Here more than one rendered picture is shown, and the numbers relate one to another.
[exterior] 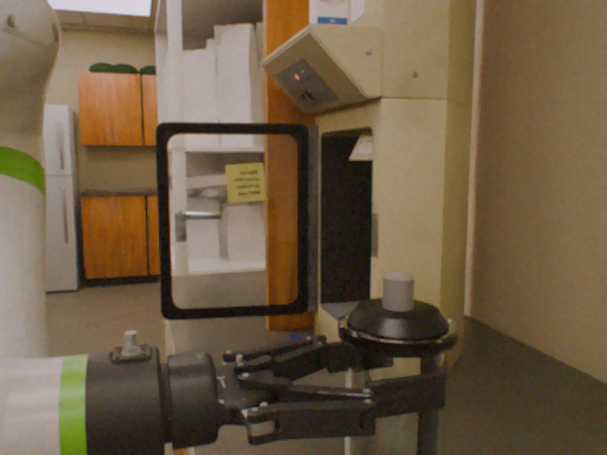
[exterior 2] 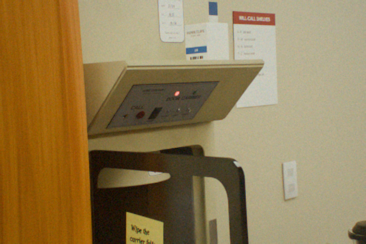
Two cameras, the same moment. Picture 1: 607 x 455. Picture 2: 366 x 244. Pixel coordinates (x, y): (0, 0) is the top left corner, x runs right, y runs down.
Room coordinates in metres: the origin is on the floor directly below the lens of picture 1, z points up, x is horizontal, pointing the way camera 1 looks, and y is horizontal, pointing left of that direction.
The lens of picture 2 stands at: (1.52, 0.88, 1.47)
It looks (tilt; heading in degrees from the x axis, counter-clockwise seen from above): 3 degrees down; 238
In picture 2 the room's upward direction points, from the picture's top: 3 degrees counter-clockwise
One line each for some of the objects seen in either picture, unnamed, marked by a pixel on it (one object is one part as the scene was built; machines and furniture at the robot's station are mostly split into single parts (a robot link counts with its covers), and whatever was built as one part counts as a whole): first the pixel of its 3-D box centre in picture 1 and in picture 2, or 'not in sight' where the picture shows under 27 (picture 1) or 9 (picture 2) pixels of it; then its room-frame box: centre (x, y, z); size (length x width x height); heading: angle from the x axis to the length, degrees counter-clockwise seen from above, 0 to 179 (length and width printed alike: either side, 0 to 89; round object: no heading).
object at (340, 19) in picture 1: (328, 17); (206, 43); (0.89, -0.05, 1.54); 0.05 x 0.05 x 0.06; 12
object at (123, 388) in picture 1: (131, 402); not in sight; (0.42, 0.14, 1.12); 0.09 x 0.06 x 0.12; 16
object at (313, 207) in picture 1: (313, 220); not in sight; (1.12, -0.03, 1.19); 0.03 x 0.02 x 0.39; 16
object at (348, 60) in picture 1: (312, 77); (176, 94); (0.97, -0.02, 1.46); 0.32 x 0.11 x 0.10; 16
